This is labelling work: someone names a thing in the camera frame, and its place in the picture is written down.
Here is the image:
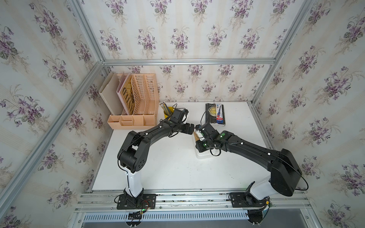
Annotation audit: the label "white blue pencil box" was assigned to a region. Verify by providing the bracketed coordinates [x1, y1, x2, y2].
[216, 104, 224, 124]

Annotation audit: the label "white tissue box lid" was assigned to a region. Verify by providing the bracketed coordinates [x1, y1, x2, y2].
[193, 131, 200, 142]

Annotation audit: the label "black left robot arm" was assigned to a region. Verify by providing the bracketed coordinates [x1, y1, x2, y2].
[117, 109, 194, 199]

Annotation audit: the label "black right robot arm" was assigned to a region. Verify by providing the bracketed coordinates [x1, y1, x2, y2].
[195, 123, 302, 200]

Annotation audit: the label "white tissue box base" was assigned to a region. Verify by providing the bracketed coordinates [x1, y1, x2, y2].
[195, 141, 213, 160]

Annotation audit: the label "yellow metal pencil bucket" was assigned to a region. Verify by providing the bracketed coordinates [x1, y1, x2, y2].
[163, 106, 175, 118]

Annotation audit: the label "black paperback book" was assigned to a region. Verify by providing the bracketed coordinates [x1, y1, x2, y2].
[205, 103, 226, 125]

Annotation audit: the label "pencils in yellow bucket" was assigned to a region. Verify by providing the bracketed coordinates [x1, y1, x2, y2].
[160, 102, 172, 116]

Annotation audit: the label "beige plastic desk organizer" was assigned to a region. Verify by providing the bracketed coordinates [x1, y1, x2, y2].
[107, 73, 159, 130]

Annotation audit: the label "brown lettered magazine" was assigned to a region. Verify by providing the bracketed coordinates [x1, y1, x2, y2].
[120, 74, 135, 115]

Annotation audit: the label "pink folder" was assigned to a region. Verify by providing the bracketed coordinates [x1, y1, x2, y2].
[117, 74, 135, 115]

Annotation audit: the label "beige cardboard folder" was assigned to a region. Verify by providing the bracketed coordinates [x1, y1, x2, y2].
[99, 72, 124, 116]

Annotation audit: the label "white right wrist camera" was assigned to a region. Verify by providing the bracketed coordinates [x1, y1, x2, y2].
[194, 123, 208, 141]

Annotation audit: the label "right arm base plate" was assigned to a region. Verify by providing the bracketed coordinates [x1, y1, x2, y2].
[228, 192, 270, 208]

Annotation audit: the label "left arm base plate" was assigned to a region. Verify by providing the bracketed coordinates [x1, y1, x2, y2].
[116, 193, 157, 210]

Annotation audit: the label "aluminium rail frame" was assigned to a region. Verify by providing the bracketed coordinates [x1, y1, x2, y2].
[68, 189, 321, 228]

